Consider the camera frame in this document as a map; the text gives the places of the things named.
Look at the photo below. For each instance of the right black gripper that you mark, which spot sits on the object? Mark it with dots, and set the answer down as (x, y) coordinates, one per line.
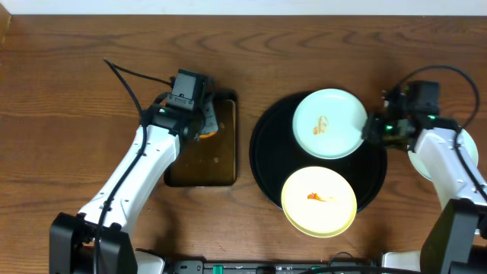
(370, 129)

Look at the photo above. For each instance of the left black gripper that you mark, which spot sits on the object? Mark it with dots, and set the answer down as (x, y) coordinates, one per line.
(207, 113)

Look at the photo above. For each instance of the orange green sponge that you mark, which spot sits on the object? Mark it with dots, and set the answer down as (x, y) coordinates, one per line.
(207, 135)

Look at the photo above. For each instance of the light blue plate top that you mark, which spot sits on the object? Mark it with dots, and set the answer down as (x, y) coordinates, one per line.
(468, 143)

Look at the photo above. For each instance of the light blue plate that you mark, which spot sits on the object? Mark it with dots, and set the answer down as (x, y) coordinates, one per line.
(328, 123)
(468, 143)

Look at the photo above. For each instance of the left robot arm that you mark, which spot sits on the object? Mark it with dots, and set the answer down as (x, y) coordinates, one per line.
(98, 238)

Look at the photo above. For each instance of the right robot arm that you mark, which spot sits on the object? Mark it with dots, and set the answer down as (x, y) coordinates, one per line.
(461, 190)

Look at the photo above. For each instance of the black rectangular water tray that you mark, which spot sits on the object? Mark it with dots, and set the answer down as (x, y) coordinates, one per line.
(210, 161)

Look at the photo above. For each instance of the round black tray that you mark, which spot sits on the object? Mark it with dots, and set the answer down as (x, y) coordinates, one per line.
(275, 155)

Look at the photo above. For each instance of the yellow plate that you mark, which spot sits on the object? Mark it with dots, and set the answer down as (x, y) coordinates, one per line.
(319, 202)

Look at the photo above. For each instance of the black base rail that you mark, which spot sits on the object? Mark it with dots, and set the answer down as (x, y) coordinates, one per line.
(202, 267)

